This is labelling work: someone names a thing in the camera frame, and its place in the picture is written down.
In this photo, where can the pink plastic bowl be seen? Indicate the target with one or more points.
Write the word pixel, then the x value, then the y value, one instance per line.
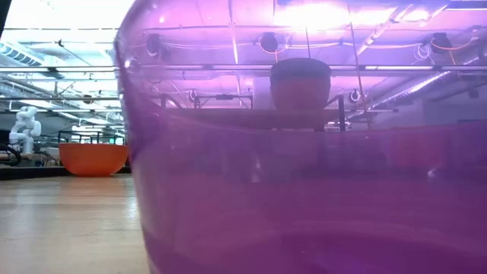
pixel 300 97

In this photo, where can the red opaque plastic bowl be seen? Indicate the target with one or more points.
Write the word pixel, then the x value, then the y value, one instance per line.
pixel 93 160

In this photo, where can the purple translucent plastic bowl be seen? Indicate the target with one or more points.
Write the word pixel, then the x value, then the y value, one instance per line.
pixel 304 209

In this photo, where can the black metal rack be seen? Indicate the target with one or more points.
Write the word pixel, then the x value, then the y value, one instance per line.
pixel 91 133

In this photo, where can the white humanoid robot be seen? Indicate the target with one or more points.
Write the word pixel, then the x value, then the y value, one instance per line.
pixel 26 127

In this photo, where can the black metal table frame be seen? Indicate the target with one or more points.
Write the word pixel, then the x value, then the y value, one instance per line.
pixel 30 173

